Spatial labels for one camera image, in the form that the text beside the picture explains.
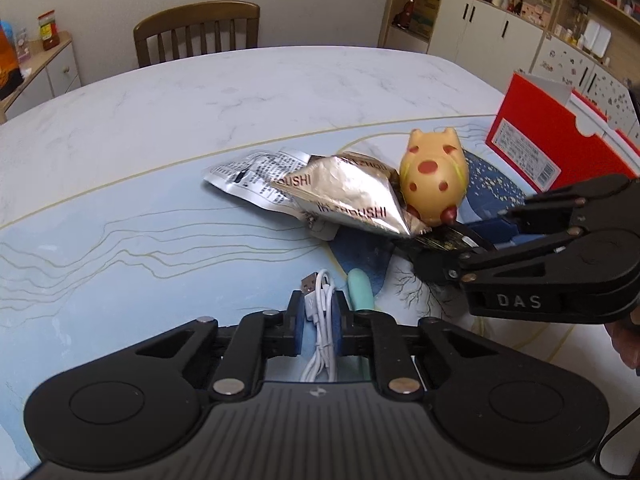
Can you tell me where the white usb cable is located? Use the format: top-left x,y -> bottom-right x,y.
298,268 -> 340,384

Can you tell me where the black gold cookie pack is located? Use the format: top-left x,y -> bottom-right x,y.
395,222 -> 496,257

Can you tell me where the yellow spotted pig toy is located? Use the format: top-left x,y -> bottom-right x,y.
399,127 -> 469,226

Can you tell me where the gold silver snack wrapper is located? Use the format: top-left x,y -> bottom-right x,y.
203,150 -> 430,238

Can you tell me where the person's right hand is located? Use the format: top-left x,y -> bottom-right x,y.
605,307 -> 640,370

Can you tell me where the red cardboard box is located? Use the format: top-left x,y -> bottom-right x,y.
486,73 -> 639,192

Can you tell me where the white cupboard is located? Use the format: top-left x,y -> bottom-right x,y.
427,0 -> 639,140

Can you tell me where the brown wooden chair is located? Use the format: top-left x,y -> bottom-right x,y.
132,0 -> 260,68

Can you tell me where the white side cabinet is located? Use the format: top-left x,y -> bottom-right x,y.
1,30 -> 82,122

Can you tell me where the orange snack bag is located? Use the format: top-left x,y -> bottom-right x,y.
0,26 -> 24,100

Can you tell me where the red sauce jar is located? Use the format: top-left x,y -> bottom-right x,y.
38,10 -> 60,51

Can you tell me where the black cable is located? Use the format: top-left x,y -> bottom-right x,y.
594,410 -> 640,478

